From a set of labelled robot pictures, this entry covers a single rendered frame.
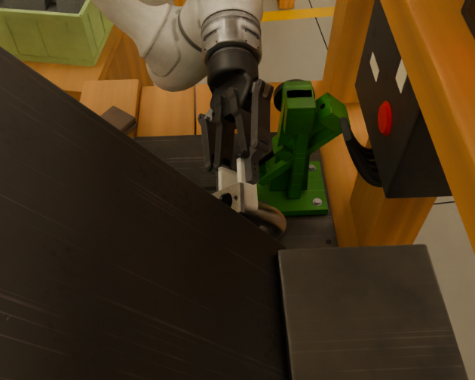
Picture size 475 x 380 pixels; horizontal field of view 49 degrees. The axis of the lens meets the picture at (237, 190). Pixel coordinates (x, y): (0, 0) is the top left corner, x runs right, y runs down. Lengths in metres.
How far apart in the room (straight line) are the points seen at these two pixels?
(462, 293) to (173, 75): 1.51
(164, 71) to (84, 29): 0.62
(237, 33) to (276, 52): 2.13
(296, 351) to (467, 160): 0.30
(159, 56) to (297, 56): 2.00
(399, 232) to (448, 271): 1.19
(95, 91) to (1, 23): 0.39
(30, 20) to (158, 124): 0.50
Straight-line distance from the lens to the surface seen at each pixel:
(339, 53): 1.21
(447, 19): 0.43
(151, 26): 0.91
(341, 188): 1.14
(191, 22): 0.85
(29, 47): 1.63
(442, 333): 0.61
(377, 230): 0.97
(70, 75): 1.59
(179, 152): 1.16
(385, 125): 0.52
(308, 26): 3.09
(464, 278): 2.17
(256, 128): 0.68
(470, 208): 0.34
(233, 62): 0.74
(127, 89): 1.33
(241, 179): 0.66
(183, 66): 0.91
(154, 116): 1.28
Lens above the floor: 1.77
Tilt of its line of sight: 53 degrees down
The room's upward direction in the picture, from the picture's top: straight up
